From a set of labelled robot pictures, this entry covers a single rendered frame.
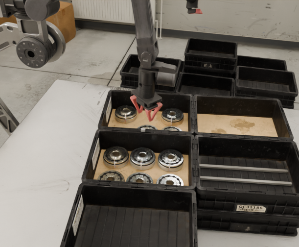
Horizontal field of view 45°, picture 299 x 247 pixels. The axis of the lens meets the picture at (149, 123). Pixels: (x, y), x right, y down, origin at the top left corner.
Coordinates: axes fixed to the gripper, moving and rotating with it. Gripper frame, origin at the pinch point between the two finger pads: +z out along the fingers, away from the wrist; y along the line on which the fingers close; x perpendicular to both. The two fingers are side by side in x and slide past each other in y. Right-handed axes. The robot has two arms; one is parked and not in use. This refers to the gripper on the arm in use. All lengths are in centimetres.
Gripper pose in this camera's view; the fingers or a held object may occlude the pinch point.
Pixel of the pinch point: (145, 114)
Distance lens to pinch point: 134.6
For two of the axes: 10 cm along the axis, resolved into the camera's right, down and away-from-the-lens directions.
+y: -6.3, -5.0, 6.0
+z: -0.4, 7.9, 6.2
